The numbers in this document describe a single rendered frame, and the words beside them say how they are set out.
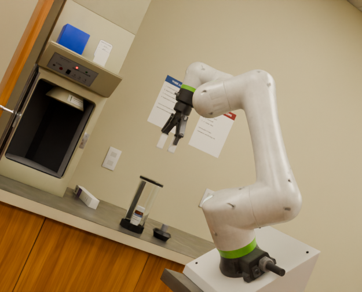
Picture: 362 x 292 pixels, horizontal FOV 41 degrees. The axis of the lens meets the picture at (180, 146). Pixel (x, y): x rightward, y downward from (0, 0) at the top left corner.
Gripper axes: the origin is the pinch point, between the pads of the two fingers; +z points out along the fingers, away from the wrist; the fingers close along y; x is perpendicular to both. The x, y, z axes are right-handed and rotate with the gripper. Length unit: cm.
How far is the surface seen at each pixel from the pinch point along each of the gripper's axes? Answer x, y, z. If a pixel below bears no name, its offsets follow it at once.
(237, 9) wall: 29, -57, -91
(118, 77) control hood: -30.2, -3.5, -18.2
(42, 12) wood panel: -67, -6, -28
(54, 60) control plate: -56, -8, -13
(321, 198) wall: 138, -57, -15
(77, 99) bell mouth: -38.7, -18.2, -3.7
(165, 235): 16.3, 1.5, 34.5
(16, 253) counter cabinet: -42, 12, 58
